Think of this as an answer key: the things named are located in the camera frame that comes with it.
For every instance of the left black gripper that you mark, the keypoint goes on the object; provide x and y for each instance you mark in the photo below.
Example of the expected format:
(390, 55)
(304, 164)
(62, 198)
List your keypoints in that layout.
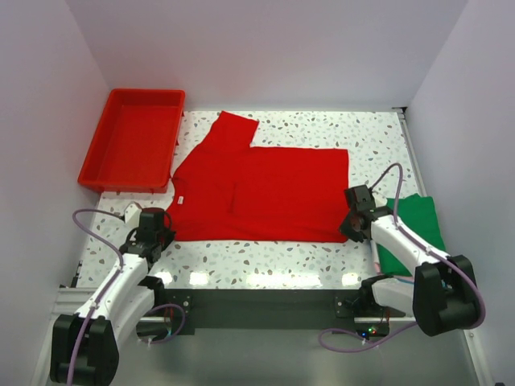
(169, 237)

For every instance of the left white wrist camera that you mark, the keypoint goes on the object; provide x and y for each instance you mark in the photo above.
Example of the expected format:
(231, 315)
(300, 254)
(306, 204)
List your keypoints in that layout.
(131, 215)

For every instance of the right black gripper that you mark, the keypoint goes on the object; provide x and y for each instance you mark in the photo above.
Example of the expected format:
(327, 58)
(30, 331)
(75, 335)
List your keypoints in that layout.
(345, 230)

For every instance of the folded green t-shirt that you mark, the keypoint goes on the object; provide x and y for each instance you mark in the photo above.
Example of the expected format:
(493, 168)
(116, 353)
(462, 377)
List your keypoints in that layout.
(419, 214)

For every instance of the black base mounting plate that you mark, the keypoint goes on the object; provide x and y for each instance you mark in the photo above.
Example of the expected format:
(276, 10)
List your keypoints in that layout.
(267, 309)

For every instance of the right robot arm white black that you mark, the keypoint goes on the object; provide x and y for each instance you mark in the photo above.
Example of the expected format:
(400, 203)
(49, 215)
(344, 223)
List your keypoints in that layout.
(443, 295)

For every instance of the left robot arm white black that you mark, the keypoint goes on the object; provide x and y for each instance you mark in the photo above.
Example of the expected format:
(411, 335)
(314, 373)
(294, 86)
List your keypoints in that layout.
(85, 345)

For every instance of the red t-shirt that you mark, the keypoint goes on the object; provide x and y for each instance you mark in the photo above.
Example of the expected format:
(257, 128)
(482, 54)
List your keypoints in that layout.
(227, 189)

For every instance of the red plastic bin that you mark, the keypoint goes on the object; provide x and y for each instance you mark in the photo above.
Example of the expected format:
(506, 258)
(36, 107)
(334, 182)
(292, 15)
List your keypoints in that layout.
(134, 142)

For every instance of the aluminium frame rail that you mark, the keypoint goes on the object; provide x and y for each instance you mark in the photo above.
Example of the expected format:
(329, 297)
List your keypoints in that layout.
(70, 299)

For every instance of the folded teal t-shirt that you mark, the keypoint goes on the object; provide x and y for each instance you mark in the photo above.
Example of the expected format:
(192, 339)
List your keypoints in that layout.
(405, 281)

